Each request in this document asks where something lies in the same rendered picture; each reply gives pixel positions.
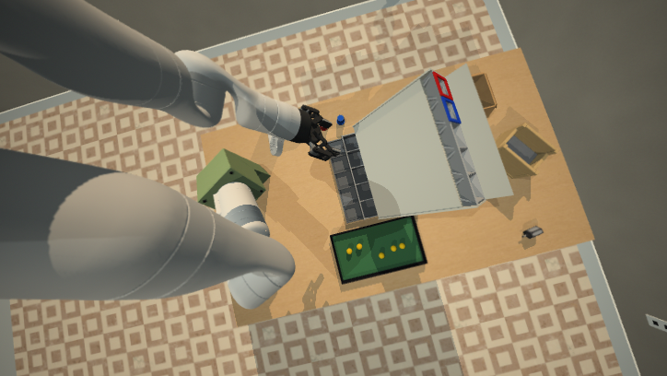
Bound red square frame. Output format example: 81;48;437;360
432;72;453;100

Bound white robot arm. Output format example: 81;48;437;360
0;0;301;310

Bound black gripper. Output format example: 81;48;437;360
289;104;341;161

